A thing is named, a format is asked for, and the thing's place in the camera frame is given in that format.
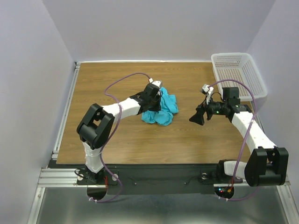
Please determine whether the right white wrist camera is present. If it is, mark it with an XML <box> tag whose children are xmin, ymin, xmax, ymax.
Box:
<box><xmin>201</xmin><ymin>84</ymin><xmax>214</xmax><ymax>105</ymax></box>

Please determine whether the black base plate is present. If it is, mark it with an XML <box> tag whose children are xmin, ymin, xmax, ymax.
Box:
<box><xmin>77</xmin><ymin>163</ymin><xmax>243</xmax><ymax>196</ymax></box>

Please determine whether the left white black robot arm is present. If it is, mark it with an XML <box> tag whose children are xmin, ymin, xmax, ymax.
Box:
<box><xmin>77</xmin><ymin>81</ymin><xmax>162</xmax><ymax>183</ymax></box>

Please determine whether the white plastic basket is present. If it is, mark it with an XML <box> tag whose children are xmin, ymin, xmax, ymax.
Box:
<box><xmin>211</xmin><ymin>52</ymin><xmax>268</xmax><ymax>102</ymax></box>

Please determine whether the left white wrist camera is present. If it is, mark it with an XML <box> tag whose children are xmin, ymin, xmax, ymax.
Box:
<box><xmin>148</xmin><ymin>78</ymin><xmax>163</xmax><ymax>89</ymax></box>

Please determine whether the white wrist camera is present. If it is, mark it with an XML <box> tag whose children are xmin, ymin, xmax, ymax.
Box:
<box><xmin>148</xmin><ymin>78</ymin><xmax>163</xmax><ymax>89</ymax></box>
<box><xmin>201</xmin><ymin>84</ymin><xmax>214</xmax><ymax>105</ymax></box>

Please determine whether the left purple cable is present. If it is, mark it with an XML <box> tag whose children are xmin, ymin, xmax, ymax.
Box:
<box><xmin>88</xmin><ymin>72</ymin><xmax>154</xmax><ymax>203</ymax></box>

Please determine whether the turquoise t shirt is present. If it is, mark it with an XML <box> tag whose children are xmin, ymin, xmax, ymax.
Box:
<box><xmin>142</xmin><ymin>87</ymin><xmax>178</xmax><ymax>126</ymax></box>

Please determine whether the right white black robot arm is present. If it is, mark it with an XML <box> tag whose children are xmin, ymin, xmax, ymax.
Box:
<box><xmin>189</xmin><ymin>84</ymin><xmax>289</xmax><ymax>187</ymax></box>

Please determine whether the aluminium frame rail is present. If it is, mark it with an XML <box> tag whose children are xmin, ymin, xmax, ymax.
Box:
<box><xmin>27</xmin><ymin>62</ymin><xmax>81</xmax><ymax>224</ymax></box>

